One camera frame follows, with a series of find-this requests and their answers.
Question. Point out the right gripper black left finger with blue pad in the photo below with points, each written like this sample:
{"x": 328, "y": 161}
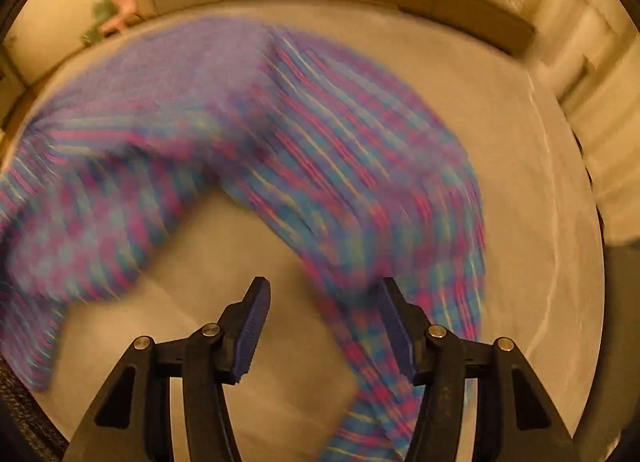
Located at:
{"x": 129, "y": 418}

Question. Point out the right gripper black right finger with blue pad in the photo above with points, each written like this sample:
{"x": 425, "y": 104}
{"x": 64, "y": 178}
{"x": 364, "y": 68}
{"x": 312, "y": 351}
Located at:
{"x": 516, "y": 419}

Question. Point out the blue pink plaid shirt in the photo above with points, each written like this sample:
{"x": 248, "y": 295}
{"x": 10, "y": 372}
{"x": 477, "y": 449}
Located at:
{"x": 341, "y": 159}

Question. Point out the white cylindrical appliance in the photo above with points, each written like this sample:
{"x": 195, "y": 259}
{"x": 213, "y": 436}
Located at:
{"x": 579, "y": 53}

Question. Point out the green plastic child chair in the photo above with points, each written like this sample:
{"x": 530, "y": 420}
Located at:
{"x": 102, "y": 11}

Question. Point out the pink plastic child chair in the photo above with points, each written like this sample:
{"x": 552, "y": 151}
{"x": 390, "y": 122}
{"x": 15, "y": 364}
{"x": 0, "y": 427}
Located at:
{"x": 129, "y": 13}

